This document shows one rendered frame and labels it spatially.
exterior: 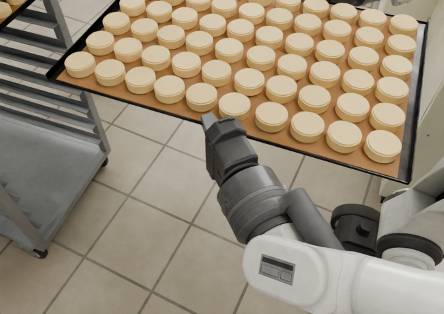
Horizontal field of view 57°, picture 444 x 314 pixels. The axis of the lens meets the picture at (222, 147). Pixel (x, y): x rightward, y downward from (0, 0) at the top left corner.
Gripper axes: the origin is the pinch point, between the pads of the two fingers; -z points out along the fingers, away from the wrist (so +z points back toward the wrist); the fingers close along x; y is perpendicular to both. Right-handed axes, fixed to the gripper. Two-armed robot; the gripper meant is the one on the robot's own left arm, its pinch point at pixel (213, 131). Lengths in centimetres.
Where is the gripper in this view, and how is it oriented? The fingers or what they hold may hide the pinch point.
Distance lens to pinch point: 63.0
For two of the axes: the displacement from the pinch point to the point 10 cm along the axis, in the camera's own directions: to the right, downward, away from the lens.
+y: -9.1, 3.2, -2.6
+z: 4.1, 7.2, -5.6
